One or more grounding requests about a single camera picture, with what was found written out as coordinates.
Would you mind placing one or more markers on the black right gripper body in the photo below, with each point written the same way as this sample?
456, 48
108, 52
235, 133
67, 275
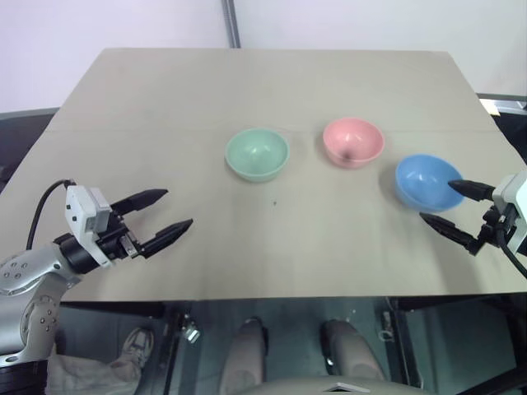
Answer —
496, 230

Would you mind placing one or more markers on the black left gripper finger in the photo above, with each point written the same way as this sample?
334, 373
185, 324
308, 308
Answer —
166, 235
140, 201

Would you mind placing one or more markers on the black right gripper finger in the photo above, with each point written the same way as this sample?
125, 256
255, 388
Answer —
471, 189
453, 232

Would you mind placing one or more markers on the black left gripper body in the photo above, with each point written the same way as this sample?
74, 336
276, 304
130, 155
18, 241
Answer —
117, 244

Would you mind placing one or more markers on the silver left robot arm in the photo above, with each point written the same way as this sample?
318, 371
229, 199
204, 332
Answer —
24, 271

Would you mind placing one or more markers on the blue bowl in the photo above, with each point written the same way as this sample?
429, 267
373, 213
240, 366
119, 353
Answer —
424, 183

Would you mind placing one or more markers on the white sneaker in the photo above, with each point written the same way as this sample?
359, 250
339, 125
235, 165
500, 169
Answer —
138, 347

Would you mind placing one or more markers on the green bowl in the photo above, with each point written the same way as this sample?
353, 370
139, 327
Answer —
256, 154

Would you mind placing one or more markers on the red bowl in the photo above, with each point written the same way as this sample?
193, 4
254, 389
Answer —
353, 142

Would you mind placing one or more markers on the beige trouser leg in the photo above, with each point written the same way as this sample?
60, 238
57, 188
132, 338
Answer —
82, 376

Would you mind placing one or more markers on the dark rounded leg shape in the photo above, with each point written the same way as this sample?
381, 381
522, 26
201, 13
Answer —
243, 362
354, 358

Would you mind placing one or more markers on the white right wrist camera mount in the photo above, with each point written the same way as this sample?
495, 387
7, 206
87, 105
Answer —
508, 191

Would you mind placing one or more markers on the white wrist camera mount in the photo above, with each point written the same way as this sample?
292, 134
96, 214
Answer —
508, 191
80, 210

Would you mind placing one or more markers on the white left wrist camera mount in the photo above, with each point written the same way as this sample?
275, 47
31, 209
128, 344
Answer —
80, 210

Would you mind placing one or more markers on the silver table bracket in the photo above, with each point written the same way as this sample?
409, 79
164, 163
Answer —
190, 329
386, 327

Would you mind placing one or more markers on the grey metal post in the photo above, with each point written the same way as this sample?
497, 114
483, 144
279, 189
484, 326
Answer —
231, 20

